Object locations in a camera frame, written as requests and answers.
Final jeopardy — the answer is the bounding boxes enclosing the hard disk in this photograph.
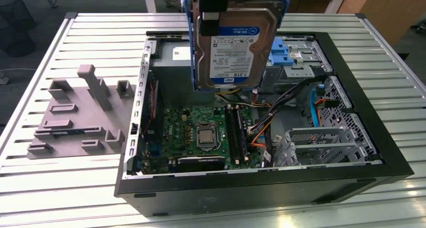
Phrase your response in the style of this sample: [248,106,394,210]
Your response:
[184,0,291,92]

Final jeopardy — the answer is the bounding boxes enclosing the blue data wire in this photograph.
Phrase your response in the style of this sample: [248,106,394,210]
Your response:
[311,83,325,128]

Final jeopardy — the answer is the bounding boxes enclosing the grey metal disk bay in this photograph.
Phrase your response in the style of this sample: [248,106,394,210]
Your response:
[273,127,381,168]

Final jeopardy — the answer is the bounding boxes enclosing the blue plastic drive latch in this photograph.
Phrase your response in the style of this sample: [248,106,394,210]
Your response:
[269,37,295,66]

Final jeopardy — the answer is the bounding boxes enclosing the grey power supply unit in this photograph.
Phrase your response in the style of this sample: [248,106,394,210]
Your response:
[148,41,219,108]

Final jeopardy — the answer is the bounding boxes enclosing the grey optical drive cage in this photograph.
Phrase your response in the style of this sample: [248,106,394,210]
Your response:
[260,37,333,94]

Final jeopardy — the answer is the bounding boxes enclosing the green motherboard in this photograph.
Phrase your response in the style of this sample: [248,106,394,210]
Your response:
[141,105,263,174]

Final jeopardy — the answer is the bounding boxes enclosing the wooden cabinet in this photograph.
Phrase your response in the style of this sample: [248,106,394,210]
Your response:
[339,0,426,46]

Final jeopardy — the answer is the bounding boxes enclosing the black RAM stick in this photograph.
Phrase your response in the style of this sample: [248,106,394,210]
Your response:
[232,105,249,163]

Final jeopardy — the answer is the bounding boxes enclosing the silver CPU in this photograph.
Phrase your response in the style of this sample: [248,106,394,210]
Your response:
[199,130,216,145]

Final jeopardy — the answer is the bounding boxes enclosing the CPU socket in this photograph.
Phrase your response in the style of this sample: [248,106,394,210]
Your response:
[193,122,223,152]

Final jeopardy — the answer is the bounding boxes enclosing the grey parts rack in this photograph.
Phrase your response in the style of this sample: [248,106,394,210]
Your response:
[25,64,137,160]

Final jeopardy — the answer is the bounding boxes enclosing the black graphics card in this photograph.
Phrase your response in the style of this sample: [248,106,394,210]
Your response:
[176,155,225,173]

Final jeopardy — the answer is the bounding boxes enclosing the black open PC case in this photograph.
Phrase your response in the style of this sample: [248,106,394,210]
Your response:
[112,30,415,217]

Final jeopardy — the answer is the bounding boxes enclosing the wooden desk white frame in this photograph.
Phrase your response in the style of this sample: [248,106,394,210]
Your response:
[0,0,187,13]
[287,0,353,14]

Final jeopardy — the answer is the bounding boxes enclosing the yellow wires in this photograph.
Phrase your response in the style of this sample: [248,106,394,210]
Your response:
[213,87,245,98]

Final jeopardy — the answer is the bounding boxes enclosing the thin coloured wire bundle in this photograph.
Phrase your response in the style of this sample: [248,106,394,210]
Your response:
[248,87,271,108]

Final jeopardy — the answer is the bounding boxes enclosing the black cable bundle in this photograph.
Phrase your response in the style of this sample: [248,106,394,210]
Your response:
[248,74,333,136]

